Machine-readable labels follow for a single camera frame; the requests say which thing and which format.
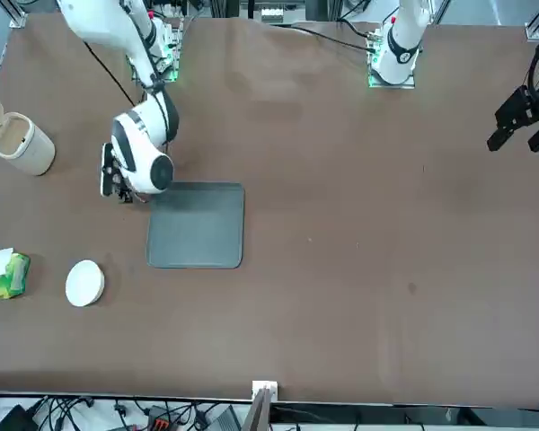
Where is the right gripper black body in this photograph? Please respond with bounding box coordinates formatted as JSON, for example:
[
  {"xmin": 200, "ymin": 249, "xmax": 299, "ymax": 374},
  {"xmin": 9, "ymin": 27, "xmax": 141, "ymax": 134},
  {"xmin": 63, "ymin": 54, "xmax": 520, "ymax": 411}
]
[{"xmin": 110, "ymin": 154, "xmax": 128, "ymax": 194}]

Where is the white bowl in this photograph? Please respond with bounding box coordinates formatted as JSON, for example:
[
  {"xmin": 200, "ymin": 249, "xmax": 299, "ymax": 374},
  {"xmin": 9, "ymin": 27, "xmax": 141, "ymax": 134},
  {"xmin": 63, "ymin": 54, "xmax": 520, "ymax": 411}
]
[{"xmin": 65, "ymin": 259, "xmax": 105, "ymax": 308}]

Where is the dark grey square tray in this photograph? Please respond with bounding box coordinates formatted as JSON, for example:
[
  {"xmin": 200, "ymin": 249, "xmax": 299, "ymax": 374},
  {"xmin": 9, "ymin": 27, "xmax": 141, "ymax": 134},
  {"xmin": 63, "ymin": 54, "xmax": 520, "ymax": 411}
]
[{"xmin": 144, "ymin": 181, "xmax": 246, "ymax": 270}]

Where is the cream lidded trash bin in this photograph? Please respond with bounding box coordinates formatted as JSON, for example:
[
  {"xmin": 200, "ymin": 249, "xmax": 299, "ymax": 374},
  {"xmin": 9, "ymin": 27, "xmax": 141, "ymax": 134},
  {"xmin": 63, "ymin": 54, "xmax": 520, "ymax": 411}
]
[{"xmin": 0, "ymin": 98, "xmax": 57, "ymax": 177}]

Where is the green tissue pack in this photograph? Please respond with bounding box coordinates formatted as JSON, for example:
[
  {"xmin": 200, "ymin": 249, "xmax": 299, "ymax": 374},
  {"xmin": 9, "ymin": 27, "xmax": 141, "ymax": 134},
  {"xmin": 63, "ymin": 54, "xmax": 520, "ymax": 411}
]
[{"xmin": 0, "ymin": 247, "xmax": 31, "ymax": 301}]

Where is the red and black connector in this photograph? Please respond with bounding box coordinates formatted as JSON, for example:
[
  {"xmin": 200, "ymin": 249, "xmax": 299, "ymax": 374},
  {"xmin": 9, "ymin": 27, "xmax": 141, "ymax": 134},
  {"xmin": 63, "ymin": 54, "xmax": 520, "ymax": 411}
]
[{"xmin": 146, "ymin": 406, "xmax": 172, "ymax": 428}]

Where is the black box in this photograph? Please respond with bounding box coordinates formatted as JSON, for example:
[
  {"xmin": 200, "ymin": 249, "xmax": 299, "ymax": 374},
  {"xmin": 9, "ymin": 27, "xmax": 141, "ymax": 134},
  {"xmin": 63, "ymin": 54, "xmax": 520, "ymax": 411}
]
[{"xmin": 0, "ymin": 403, "xmax": 35, "ymax": 431}]

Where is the aluminium frame post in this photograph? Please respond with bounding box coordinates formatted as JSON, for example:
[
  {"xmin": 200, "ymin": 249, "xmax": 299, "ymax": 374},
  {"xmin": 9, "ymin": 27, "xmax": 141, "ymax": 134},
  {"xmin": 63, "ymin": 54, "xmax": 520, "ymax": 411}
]
[
  {"xmin": 524, "ymin": 0, "xmax": 539, "ymax": 42},
  {"xmin": 8, "ymin": 0, "xmax": 29, "ymax": 29},
  {"xmin": 243, "ymin": 388, "xmax": 274, "ymax": 431}
]

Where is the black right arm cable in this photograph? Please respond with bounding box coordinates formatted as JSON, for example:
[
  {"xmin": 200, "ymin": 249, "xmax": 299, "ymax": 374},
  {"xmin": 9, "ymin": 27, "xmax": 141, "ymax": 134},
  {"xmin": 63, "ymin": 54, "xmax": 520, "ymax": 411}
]
[{"xmin": 83, "ymin": 40, "xmax": 181, "ymax": 147}]

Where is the long black base cable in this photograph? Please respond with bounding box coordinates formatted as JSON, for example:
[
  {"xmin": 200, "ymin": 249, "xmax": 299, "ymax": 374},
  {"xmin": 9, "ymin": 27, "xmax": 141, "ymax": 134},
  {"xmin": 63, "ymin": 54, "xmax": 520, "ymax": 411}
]
[{"xmin": 269, "ymin": 22, "xmax": 370, "ymax": 51}]

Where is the white post bracket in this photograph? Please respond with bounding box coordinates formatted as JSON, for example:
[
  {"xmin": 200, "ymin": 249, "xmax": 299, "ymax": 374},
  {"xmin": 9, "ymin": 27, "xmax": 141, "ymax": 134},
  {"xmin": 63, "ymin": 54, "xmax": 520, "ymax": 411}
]
[{"xmin": 251, "ymin": 380, "xmax": 279, "ymax": 401}]

